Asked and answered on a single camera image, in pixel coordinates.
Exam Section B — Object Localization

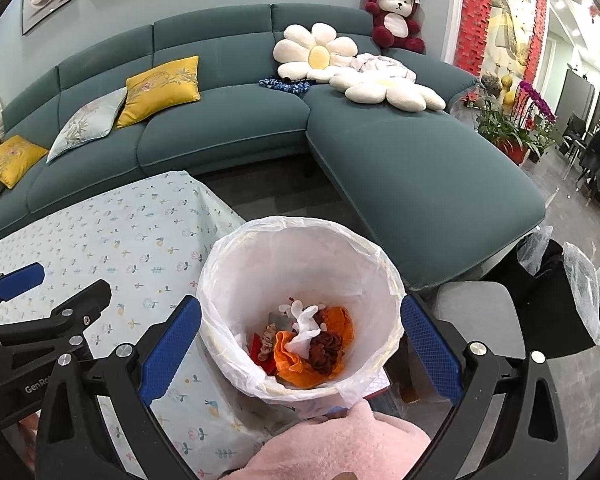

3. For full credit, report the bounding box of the brown fabric scrunchie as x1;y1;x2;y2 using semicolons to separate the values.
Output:
258;323;277;362

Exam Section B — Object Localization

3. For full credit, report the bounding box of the orange plastic bag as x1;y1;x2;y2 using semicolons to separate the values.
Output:
273;307;355;389

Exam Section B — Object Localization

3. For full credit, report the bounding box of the red white paper cup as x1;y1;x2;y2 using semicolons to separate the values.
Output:
249;334;276;376

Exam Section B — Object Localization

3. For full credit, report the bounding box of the white cotton glove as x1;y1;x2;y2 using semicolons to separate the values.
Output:
278;300;326;360

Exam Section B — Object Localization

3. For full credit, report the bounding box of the white lined trash bin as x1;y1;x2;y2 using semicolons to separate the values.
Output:
197;217;405;418

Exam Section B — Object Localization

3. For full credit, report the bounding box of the floral light blue tablecloth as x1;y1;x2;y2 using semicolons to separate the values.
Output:
0;172;297;479

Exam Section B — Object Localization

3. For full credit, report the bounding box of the yellow cushion left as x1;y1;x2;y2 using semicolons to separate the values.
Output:
0;136;48;190

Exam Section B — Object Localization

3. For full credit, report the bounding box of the yellow cushion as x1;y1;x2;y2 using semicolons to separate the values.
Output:
114;55;201;129
0;136;48;190

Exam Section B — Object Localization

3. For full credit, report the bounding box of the black bin with clear bag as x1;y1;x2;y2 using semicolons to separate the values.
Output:
483;226;600;359

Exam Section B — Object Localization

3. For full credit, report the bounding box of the pink fluffy sleeve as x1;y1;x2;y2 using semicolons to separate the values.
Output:
227;400;431;480

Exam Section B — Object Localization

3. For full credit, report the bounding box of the light blue embroidered cushion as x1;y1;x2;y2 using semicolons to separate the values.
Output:
46;87;126;164

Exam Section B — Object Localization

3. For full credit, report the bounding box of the yellow cushion centre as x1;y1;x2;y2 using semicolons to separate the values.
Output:
114;55;201;129

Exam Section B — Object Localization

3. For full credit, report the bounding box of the potted plant red pot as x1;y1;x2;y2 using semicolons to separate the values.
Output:
471;86;562;166

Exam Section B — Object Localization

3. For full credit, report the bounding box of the teal sectional sofa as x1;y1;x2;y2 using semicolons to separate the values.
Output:
0;3;545;289

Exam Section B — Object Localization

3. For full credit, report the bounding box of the magenta orchid plant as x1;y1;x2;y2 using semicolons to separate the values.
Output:
518;80;557;124

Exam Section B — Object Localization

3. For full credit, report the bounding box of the blue knitted scarf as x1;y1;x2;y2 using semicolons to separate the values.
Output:
258;77;312;96

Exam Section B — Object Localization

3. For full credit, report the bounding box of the white daisy pillow upright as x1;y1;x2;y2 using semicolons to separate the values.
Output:
273;23;358;84

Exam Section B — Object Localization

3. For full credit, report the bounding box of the white daisy pillow flat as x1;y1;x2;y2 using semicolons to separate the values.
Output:
329;70;446;113

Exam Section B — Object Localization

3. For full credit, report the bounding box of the pink white folded cloth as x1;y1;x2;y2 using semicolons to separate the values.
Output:
350;53;416;82

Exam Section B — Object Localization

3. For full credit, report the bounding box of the red white teddy bear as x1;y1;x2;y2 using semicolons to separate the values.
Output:
365;0;426;54

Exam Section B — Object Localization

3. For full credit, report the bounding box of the red lattice wall decoration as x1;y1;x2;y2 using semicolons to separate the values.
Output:
454;0;491;76

